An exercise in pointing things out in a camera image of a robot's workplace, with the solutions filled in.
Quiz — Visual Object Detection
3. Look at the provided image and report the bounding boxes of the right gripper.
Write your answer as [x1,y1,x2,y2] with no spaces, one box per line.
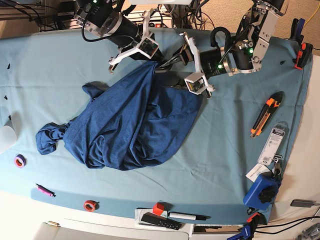
[108,9,163,73]

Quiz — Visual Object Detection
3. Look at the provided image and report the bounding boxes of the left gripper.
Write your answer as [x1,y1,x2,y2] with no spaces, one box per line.
[154,32,229,99]

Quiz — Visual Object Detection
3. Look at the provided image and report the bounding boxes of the blue t-shirt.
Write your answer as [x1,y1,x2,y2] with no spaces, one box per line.
[35,61,203,171]

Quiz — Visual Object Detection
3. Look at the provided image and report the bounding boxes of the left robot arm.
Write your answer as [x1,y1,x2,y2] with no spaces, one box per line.
[155,0,284,98]

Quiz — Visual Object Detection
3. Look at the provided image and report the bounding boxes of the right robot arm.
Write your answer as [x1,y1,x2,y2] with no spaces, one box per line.
[73,0,164,73]

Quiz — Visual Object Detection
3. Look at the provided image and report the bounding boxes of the power strip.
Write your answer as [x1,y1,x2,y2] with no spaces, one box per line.
[128,10,173,28]

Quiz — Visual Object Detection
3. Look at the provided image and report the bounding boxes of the light blue table cloth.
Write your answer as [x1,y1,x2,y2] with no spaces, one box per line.
[0,30,313,224]

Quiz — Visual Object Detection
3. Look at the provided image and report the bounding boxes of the orange black utility knife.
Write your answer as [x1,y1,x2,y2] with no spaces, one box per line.
[250,91,285,138]

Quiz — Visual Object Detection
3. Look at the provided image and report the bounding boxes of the packaged tool blister card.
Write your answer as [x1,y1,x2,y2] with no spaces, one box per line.
[257,122,287,166]

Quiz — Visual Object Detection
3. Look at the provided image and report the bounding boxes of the orange black clamp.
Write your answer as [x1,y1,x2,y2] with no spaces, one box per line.
[293,42,314,70]

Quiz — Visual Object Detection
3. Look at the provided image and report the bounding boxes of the white paper tag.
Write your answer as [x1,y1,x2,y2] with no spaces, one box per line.
[245,163,270,183]

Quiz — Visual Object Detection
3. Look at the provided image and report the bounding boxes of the blue black clamp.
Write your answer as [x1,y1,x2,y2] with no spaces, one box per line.
[289,18,306,42]

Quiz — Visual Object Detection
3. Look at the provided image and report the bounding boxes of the metal keys carabiner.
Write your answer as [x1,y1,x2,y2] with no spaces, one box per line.
[272,154,283,181]

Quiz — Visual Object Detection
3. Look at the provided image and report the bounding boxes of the red cube block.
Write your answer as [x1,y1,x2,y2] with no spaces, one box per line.
[152,202,165,216]

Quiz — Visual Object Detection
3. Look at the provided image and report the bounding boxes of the blue box with knob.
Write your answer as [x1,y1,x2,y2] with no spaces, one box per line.
[243,173,281,211]

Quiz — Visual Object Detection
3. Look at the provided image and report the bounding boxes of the white black marker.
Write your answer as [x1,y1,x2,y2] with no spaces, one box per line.
[168,211,208,221]

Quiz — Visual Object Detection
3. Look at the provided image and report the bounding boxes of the black remote control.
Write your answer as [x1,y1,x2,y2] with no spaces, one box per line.
[141,212,182,230]

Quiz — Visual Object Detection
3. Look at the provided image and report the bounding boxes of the red tape roll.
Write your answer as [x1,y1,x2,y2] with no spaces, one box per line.
[83,200,99,212]

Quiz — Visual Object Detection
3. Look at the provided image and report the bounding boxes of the white translucent cup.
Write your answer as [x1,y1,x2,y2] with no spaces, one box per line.
[0,125,17,154]

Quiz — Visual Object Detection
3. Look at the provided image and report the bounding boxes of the purple tape roll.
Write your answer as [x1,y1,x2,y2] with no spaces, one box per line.
[14,154,27,168]

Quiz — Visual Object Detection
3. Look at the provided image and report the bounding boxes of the blue orange bottom clamp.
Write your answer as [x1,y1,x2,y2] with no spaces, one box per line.
[227,212,262,240]

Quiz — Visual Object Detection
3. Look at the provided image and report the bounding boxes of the grey adapter box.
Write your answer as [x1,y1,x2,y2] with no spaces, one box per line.
[290,199,314,208]

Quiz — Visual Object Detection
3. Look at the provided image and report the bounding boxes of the pink marker pen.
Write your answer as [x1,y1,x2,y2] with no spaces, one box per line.
[35,183,56,198]

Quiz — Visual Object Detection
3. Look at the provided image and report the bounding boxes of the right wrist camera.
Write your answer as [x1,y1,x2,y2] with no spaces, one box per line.
[137,36,159,59]

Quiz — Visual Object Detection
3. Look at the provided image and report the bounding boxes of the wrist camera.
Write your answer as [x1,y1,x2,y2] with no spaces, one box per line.
[137,36,159,59]
[184,72,208,95]

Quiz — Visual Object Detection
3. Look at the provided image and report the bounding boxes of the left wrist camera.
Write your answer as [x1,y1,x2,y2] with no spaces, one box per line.
[184,72,208,95]

